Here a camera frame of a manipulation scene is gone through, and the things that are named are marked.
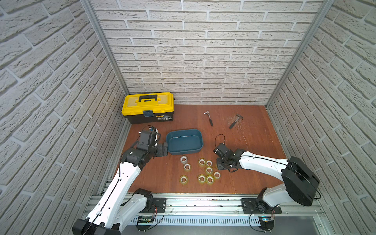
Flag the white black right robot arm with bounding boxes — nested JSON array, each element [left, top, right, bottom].
[[213, 143, 320, 213]]

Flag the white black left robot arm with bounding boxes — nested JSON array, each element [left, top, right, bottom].
[[72, 126, 168, 235]]

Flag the teal plastic storage box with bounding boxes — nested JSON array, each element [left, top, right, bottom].
[[166, 129, 204, 155]]

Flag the yellow black toolbox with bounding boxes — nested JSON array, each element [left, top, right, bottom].
[[121, 92, 174, 124]]

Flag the red black ratchet wrench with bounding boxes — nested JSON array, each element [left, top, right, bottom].
[[204, 111, 213, 127]]

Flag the right circuit board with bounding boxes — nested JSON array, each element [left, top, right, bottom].
[[259, 217, 275, 232]]

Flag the left green circuit board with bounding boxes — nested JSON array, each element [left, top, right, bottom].
[[137, 215, 155, 224]]

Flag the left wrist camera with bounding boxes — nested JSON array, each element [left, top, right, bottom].
[[147, 126, 159, 133]]

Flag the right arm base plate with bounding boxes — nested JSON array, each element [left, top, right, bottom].
[[240, 198, 282, 214]]

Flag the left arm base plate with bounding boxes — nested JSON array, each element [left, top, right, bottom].
[[147, 197, 167, 213]]

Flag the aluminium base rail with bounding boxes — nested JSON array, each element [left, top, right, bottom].
[[129, 193, 325, 231]]

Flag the left corner aluminium post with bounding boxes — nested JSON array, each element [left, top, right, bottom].
[[81, 0, 129, 95]]

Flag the corner aluminium post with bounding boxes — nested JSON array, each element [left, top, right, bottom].
[[265, 0, 335, 110], [81, 0, 129, 95]]

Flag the right corner aluminium post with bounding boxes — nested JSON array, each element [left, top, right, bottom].
[[265, 0, 335, 110]]

